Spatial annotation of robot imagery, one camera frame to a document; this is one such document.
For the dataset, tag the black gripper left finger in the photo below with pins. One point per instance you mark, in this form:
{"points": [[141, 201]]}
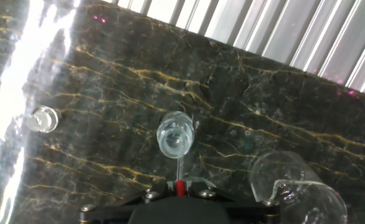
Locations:
{"points": [[114, 214]]}

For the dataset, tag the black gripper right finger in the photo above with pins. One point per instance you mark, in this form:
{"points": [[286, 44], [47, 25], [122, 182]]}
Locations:
{"points": [[251, 213]]}

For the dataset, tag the red bulb glass dropper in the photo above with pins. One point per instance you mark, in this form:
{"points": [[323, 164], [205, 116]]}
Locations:
{"points": [[180, 188]]}

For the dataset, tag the clear glass beaker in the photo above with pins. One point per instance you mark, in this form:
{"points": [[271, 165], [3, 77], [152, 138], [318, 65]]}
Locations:
{"points": [[263, 174]]}

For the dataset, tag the small clear glass bottle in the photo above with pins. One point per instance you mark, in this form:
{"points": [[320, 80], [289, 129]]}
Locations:
{"points": [[174, 124]]}

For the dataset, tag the clear glass bottle stopper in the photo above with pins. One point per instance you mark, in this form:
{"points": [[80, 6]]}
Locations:
{"points": [[42, 119]]}

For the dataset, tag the black marble pattern mat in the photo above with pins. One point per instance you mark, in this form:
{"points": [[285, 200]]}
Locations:
{"points": [[139, 93]]}

